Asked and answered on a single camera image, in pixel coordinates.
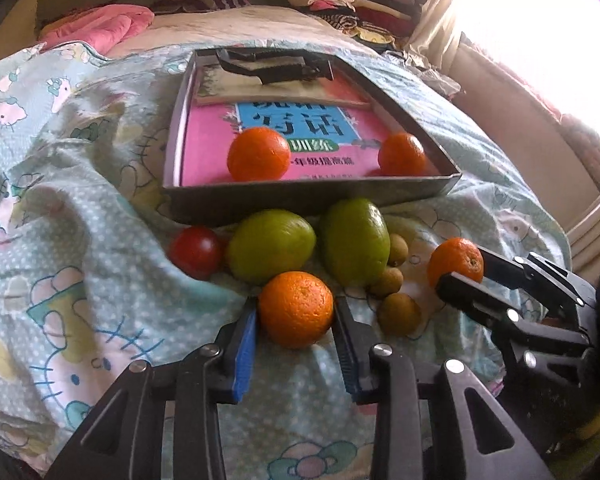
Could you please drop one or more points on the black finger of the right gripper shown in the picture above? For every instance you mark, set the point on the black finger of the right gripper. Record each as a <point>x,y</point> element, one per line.
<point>506,323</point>

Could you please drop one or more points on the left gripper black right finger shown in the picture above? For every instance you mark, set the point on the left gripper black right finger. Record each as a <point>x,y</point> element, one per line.
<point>432,421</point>

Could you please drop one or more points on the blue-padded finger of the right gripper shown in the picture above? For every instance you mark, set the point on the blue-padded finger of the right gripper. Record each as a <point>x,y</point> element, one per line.
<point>520,264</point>

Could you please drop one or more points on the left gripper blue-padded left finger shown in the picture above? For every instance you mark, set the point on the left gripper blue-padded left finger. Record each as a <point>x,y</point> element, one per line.
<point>122,436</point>

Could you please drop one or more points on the orange mandarin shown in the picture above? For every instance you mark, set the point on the orange mandarin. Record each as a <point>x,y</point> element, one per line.
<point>458,255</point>
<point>258,154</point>
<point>402,155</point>
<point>296,309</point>

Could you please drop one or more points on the large green citrus fruit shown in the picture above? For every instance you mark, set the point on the large green citrus fruit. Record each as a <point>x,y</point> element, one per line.
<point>354,242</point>

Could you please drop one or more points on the hello kitty blue quilt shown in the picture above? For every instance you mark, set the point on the hello kitty blue quilt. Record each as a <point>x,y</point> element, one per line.
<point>85,283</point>

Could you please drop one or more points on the smaller green citrus fruit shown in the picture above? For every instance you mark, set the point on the smaller green citrus fruit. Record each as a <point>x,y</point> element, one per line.
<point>268,243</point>

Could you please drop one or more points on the red tomato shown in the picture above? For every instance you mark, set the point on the red tomato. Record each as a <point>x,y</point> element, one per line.
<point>198,252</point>

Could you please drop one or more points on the white plastic bag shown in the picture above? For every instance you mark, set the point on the white plastic bag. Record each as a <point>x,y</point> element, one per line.
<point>423,70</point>

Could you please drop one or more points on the pink chinese workbook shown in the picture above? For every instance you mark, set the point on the pink chinese workbook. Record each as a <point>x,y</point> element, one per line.
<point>325,141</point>

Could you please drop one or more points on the grey shallow tray box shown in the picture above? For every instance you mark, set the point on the grey shallow tray box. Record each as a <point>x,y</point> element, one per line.
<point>224,203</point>

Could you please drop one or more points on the cream curtain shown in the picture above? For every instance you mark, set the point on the cream curtain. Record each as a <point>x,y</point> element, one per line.
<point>437,35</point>

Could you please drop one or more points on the pile of folded clothes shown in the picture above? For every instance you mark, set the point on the pile of folded clothes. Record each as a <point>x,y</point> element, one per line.
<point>381,25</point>

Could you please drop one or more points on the black plastic gripper part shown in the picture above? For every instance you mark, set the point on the black plastic gripper part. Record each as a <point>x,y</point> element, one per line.
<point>276,65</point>

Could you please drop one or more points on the green yellow thin book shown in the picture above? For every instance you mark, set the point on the green yellow thin book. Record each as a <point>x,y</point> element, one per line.
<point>215,86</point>

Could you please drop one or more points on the pink folded blanket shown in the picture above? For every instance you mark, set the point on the pink folded blanket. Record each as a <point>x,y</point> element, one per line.
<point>102,27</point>

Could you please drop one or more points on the striped purple pillow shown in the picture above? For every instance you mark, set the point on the striped purple pillow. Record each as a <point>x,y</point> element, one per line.
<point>195,6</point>

